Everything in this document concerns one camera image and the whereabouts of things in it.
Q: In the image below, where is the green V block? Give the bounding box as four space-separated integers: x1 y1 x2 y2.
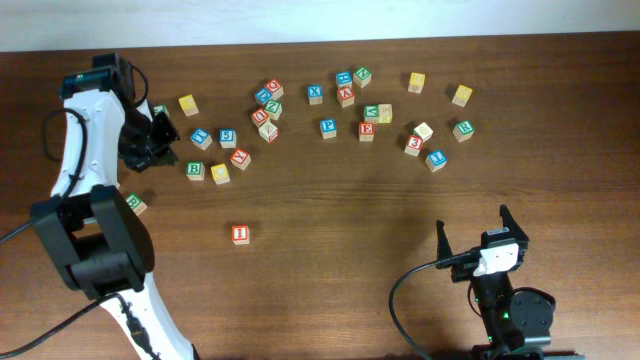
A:
363 105 380 123

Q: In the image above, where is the green Z block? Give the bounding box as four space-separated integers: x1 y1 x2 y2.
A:
264 100 283 121

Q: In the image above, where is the plain wood O block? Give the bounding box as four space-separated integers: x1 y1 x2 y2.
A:
413 122 434 141

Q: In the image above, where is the green B block upper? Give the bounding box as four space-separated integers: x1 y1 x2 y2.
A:
186 162 205 181

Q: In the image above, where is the yellow block upper left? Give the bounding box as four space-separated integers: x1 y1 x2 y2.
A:
179 94 199 117

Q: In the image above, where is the yellow block upper middle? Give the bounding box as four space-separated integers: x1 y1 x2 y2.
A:
408 72 426 94

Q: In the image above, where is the red 3 block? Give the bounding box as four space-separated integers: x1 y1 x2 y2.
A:
404 135 424 157

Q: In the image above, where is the green B block lower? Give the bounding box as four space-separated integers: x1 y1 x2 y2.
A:
126 193 147 216

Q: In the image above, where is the blue P block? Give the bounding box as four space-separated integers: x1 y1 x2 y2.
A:
320 118 337 139

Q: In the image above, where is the blue X block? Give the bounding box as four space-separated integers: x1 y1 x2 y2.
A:
307 84 323 105

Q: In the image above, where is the yellow C block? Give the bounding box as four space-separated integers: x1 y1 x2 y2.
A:
211 164 230 185

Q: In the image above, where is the plain wood red-edged block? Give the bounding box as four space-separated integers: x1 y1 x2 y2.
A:
259 120 279 143

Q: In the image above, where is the blue D block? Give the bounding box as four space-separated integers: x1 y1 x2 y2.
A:
255 87 273 106

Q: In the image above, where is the blue 5 block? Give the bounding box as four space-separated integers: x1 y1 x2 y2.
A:
219 128 237 149

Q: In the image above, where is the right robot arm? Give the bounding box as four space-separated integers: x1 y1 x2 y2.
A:
436 205 556 359

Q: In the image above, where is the green N block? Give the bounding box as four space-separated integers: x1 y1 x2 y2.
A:
353 66 372 88

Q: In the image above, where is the red Q block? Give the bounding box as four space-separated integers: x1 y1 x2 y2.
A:
265 79 284 100

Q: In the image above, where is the green R block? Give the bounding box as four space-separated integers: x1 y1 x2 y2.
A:
452 121 475 142

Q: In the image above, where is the red Y block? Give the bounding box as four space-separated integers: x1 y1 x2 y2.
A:
230 148 251 171

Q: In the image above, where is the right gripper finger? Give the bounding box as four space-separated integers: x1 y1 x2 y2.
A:
499 204 529 248
436 220 453 264

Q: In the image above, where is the red U block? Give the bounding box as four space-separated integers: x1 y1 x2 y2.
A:
251 108 270 128

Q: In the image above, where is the red E block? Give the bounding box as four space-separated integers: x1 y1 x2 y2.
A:
358 122 375 142

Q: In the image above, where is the yellow 8 block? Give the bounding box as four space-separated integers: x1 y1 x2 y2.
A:
378 104 393 124

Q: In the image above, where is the blue H block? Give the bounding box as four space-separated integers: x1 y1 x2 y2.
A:
335 71 353 89

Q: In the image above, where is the green J block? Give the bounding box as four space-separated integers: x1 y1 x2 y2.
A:
153 105 169 116

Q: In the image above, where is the blue T block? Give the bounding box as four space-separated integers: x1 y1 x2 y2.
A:
190 128 212 150

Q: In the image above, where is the red I block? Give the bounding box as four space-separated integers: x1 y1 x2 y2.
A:
232 225 251 245

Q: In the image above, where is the blue L block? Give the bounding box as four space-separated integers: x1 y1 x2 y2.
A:
425 150 448 172

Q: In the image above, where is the green b block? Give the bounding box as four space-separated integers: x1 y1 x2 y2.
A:
186 162 205 181
126 193 147 216

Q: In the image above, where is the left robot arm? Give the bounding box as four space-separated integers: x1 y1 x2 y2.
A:
31 53 199 359

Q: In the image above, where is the red A block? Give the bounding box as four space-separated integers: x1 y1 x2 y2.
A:
337 86 355 108

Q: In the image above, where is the yellow block upper right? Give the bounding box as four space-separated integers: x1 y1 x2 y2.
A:
451 84 473 107

